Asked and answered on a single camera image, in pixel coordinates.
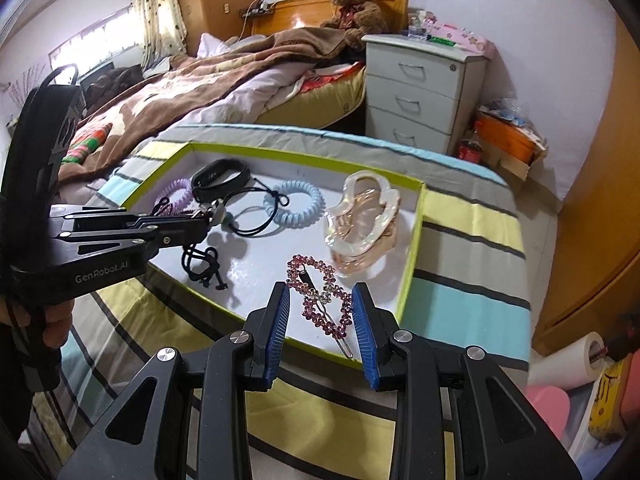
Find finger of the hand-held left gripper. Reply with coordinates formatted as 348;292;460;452
49;204;216;233
50;220;210;263

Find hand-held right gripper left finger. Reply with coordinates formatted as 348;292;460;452
57;282;292;480

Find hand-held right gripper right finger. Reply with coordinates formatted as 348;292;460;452
351;282;583;480

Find brown beaded bracelet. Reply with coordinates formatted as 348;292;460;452
151;196;188;220

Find black knotted hair tie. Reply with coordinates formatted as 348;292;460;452
181;244;230;292

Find black cord with bead pendant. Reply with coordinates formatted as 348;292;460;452
210;175;293;238

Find pink rhinestone hair clip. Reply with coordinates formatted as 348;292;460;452
286;255;357;358

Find black wristband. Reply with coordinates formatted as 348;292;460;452
191;158;252;202

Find green cardboard box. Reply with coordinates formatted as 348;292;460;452
120;142;427;361

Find blue spiral hair tie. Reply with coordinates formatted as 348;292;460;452
263;179;326;228

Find person's left hand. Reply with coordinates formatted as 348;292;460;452
0;295;76;351

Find red green plaid cloth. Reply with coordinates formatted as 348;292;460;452
62;124;112;165

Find clear pink hair claw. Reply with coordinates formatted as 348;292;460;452
324;170;402;277

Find dark cloth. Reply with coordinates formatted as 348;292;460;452
82;65;143;106

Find window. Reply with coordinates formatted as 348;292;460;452
47;5;146;81

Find striped tablecloth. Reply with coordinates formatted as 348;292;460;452
25;122;532;480

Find brown blanket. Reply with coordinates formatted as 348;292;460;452
57;27;366;186

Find white floral duvet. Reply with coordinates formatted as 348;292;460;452
197;32;321;126

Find dotted curtain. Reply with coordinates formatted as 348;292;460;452
129;0;188;68

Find yellow bed sheet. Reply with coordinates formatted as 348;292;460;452
260;67;368;128

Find white paper roll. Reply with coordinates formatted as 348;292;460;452
527;331;608;388

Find red can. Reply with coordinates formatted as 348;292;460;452
459;132;485;163

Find red printed cloth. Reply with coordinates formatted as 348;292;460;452
300;62;361;96

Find open cardboard box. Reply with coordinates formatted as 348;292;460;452
492;150;533;181

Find wooden cabinet behind curtain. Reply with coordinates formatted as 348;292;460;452
172;0;261;58

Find orange storage box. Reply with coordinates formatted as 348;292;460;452
475;112;538;163

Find grey nightstand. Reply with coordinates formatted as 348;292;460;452
361;34;490;156

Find yellow printed bag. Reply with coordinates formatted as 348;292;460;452
587;355;631;443

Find wooden headboard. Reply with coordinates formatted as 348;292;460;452
250;0;411;41

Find plastic bags on orange box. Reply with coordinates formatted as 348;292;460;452
480;97;548;146

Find large wooden wardrobe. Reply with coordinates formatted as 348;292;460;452
530;20;640;351

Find brown teddy bear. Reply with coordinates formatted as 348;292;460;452
320;0;391;51

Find pink floral box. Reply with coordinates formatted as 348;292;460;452
429;22;497;58

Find small bottles on nightstand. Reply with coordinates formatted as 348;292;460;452
406;10;436;38

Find purple spiral hair tie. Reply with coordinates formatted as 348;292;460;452
152;177;201;216

